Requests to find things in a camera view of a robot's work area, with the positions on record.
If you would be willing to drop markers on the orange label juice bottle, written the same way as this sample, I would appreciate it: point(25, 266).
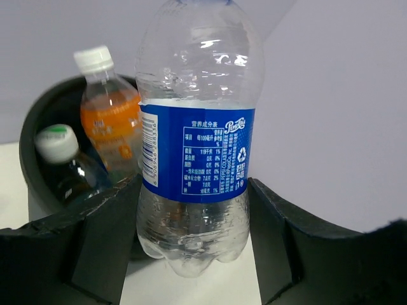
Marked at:
point(110, 114)

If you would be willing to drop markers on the dark grey plastic bin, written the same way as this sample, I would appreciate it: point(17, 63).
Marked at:
point(58, 105)

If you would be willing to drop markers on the Pepsi label clear bottle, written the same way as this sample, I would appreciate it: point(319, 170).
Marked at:
point(200, 70)

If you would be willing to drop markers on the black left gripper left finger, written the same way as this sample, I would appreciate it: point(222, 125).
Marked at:
point(77, 256)

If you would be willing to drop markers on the green label clear bottle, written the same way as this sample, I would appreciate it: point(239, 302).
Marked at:
point(72, 175)

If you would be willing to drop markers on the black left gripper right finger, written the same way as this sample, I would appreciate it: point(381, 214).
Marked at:
point(303, 259)

